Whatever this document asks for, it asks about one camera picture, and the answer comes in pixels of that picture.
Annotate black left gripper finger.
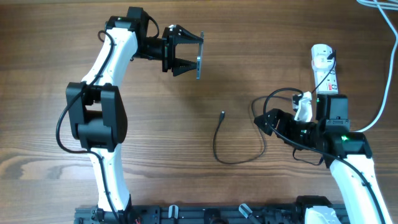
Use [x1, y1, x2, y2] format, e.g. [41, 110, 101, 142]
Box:
[172, 58, 197, 77]
[174, 26, 202, 46]

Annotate blue screen Galaxy smartphone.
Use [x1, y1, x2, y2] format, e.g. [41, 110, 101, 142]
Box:
[197, 31, 205, 80]

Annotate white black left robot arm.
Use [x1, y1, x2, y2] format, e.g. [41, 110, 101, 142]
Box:
[60, 7, 204, 223]

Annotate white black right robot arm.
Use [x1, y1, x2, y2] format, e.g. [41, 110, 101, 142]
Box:
[254, 94, 392, 223]

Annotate white USB charger plug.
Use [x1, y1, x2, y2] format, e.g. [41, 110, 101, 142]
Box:
[312, 55, 334, 71]

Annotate white power strip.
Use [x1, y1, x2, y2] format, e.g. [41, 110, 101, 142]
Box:
[311, 44, 338, 95]

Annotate black USB charging cable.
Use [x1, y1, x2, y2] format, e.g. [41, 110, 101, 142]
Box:
[212, 50, 337, 165]

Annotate white power strip cord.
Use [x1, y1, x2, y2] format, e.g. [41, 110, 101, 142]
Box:
[354, 0, 398, 133]

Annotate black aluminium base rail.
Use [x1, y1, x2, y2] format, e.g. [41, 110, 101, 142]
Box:
[73, 203, 299, 224]

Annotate white cables at corner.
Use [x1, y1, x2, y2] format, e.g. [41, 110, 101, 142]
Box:
[356, 0, 398, 11]

